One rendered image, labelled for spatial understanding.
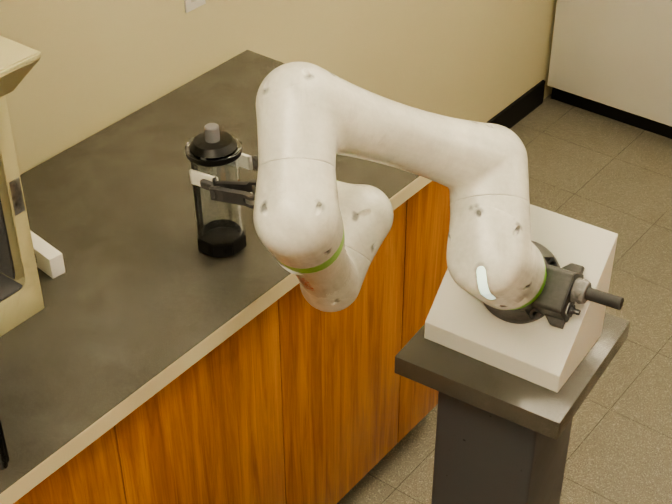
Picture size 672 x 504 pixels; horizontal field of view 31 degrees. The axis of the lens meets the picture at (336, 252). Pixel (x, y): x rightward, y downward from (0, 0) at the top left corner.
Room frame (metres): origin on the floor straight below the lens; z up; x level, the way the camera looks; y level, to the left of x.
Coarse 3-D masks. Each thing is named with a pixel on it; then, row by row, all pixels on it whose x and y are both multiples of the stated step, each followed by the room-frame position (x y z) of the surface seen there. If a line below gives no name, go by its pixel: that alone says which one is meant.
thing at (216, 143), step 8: (208, 128) 1.97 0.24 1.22; (216, 128) 1.97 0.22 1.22; (200, 136) 1.99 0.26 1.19; (208, 136) 1.97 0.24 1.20; (216, 136) 1.97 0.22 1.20; (224, 136) 1.99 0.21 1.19; (192, 144) 1.97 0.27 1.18; (200, 144) 1.96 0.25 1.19; (208, 144) 1.96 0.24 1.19; (216, 144) 1.96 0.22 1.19; (224, 144) 1.96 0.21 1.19; (232, 144) 1.97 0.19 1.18; (192, 152) 1.95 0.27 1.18; (200, 152) 1.94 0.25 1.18; (208, 152) 1.94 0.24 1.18; (216, 152) 1.94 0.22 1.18; (224, 152) 1.94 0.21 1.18
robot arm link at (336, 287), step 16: (352, 256) 1.67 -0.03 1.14; (320, 272) 1.45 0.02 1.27; (336, 272) 1.52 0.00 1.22; (352, 272) 1.62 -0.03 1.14; (304, 288) 1.60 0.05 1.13; (320, 288) 1.55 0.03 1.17; (336, 288) 1.57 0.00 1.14; (352, 288) 1.63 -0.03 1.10; (320, 304) 1.62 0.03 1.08; (336, 304) 1.62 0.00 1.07
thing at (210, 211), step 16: (240, 144) 1.98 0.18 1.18; (208, 160) 1.93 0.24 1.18; (224, 176) 1.94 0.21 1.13; (208, 192) 1.93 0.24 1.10; (208, 208) 1.93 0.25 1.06; (224, 208) 1.93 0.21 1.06; (240, 208) 1.96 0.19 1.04; (208, 224) 1.93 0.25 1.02; (224, 224) 1.93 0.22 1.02; (240, 224) 1.96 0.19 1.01; (208, 240) 1.93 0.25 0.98; (224, 240) 1.93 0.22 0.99
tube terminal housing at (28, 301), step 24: (0, 120) 1.77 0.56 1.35; (0, 144) 1.76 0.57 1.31; (0, 168) 1.78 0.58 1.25; (0, 192) 1.77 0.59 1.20; (24, 216) 1.77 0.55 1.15; (24, 240) 1.77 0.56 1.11; (24, 264) 1.76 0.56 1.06; (24, 288) 1.75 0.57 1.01; (0, 312) 1.70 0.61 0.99; (24, 312) 1.74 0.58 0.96; (0, 336) 1.70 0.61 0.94
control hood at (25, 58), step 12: (0, 36) 1.76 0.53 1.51; (0, 48) 1.72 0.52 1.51; (12, 48) 1.72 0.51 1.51; (24, 48) 1.72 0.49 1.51; (0, 60) 1.68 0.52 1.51; (12, 60) 1.68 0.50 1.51; (24, 60) 1.68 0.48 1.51; (36, 60) 1.70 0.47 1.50; (0, 72) 1.65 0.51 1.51; (12, 72) 1.67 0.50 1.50; (24, 72) 1.71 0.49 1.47; (0, 84) 1.68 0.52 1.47; (12, 84) 1.72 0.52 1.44; (0, 96) 1.74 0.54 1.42
